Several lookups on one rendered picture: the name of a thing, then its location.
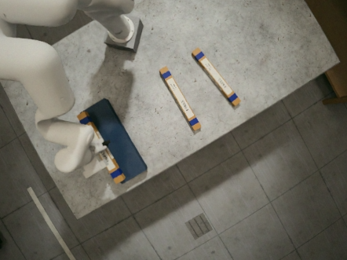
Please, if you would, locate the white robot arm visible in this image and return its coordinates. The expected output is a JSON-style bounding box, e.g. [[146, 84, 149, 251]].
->
[[0, 0, 134, 178]]

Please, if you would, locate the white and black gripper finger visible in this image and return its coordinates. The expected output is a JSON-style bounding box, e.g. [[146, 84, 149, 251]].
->
[[102, 140, 110, 148]]

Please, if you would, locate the dark blue rectangular slab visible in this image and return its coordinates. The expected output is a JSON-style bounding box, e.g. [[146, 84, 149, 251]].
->
[[80, 98, 148, 184]]

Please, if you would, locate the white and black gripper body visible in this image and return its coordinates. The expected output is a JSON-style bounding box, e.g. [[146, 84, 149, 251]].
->
[[90, 138, 107, 156]]

